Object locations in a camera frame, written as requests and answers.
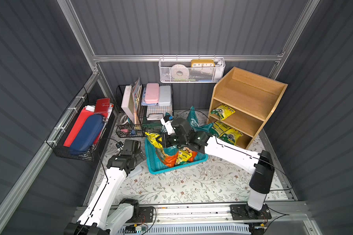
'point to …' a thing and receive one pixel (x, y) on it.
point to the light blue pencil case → (164, 95)
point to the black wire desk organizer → (141, 107)
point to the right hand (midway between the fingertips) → (160, 141)
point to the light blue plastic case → (138, 170)
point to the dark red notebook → (102, 105)
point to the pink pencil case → (152, 93)
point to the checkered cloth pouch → (157, 112)
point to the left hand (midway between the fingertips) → (134, 158)
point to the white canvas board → (127, 105)
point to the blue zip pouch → (88, 132)
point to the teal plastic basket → (157, 167)
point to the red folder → (84, 113)
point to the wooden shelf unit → (252, 96)
